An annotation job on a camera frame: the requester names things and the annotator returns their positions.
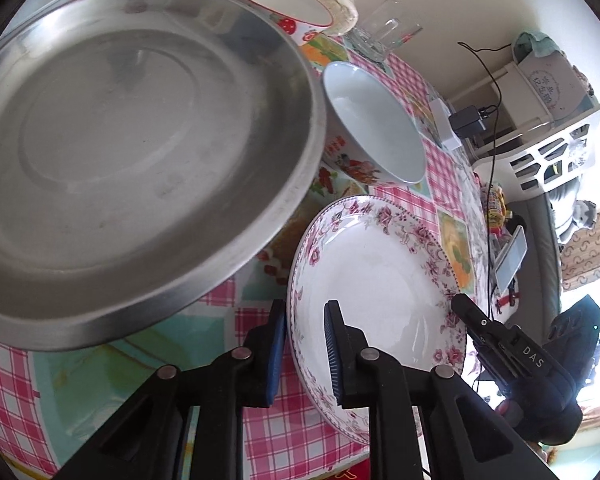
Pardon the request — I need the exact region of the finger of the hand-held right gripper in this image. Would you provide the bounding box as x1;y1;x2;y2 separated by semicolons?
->
451;293;556;397

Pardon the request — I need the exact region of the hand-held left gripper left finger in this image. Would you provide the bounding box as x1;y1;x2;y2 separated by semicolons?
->
55;299;289;480

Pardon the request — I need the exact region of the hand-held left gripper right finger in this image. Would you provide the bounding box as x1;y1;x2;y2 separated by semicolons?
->
323;300;564;480

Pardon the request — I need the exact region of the pink floral porcelain plate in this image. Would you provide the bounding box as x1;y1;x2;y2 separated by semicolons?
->
287;195;476;449

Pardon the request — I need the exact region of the pale blue figure-print bowl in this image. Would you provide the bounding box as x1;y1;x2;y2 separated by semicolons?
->
321;61;427;189

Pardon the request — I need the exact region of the large stainless steel plate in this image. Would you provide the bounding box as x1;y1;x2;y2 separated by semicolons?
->
0;0;329;354

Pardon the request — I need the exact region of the strawberry-print red-rim bowl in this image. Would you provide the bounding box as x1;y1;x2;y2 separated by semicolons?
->
227;0;335;44

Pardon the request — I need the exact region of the smartphone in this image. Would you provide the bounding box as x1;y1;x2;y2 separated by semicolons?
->
495;225;529;294

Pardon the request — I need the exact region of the colourful candy packet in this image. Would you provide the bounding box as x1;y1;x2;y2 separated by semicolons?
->
481;185;512;235

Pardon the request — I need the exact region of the brown patterned cloth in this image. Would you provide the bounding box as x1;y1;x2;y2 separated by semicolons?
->
559;205;600;292

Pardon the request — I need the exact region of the grey plush toy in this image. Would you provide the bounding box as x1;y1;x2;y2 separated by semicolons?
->
550;180;599;247

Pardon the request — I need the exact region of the white plastic shelf rack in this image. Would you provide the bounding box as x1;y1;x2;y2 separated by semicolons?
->
447;30;600;197

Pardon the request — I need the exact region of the white power strip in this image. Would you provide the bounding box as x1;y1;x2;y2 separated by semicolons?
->
427;100;464;154

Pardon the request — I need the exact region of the black power adapter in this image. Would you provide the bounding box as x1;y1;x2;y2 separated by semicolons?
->
450;105;497;139

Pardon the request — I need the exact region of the white printed bag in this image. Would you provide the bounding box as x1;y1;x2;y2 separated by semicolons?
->
517;52;589;122

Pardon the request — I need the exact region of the green cloth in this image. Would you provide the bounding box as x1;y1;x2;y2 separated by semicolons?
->
512;31;562;59

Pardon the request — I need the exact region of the short clear glass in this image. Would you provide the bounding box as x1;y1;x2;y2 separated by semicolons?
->
347;19;424;63

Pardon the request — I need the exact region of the bag of steamed buns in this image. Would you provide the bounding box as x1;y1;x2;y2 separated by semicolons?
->
272;0;361;37

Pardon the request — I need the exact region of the black cable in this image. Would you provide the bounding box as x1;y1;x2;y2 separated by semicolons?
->
457;41;504;328

